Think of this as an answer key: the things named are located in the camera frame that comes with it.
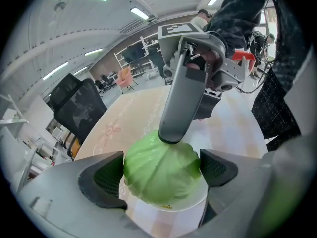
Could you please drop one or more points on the pink armchair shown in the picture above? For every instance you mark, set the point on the pink armchair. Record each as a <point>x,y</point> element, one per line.
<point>125,79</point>

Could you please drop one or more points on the person's black patterned jacket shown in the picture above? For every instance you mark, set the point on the person's black patterned jacket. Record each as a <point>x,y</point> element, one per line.
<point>289,33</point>

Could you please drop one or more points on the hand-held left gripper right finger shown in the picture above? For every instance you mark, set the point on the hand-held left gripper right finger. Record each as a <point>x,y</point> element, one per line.
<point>247,195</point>

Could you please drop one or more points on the black mesh office chair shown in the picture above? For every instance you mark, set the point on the black mesh office chair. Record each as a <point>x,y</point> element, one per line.
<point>76,103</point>

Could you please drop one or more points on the white open shelving frame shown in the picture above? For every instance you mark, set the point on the white open shelving frame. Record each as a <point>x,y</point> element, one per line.
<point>119,58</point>

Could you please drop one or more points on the person's right hand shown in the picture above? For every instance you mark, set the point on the person's right hand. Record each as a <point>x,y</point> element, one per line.
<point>205,58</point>

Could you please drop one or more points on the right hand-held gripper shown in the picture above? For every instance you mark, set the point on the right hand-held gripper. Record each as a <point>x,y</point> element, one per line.
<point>171,46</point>

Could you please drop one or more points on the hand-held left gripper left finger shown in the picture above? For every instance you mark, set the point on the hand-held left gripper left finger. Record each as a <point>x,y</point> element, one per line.
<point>62,195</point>

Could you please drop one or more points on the green cabbage head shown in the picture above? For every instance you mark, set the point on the green cabbage head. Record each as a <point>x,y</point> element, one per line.
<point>161,172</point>

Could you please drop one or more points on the table with checkered cloth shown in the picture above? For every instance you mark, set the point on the table with checkered cloth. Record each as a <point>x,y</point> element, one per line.
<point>128,123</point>

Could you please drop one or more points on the white round plate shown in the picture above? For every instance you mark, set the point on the white round plate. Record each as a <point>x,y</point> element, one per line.
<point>194,202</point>

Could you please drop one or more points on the black monitor screen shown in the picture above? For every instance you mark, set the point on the black monitor screen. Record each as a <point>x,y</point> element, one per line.
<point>133,53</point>

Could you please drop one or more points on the white ceiling smoke detector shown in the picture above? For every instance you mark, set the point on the white ceiling smoke detector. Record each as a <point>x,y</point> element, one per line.
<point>60,6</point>

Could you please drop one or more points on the white cluttered storage shelf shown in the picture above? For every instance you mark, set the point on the white cluttered storage shelf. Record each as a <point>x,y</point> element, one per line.
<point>15,147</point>

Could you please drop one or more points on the person's black trousers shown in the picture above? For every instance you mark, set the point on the person's black trousers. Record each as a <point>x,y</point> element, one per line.
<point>275,113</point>

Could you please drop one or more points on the person's right forearm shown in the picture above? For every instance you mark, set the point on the person's right forearm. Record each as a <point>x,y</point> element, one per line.
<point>235,14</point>

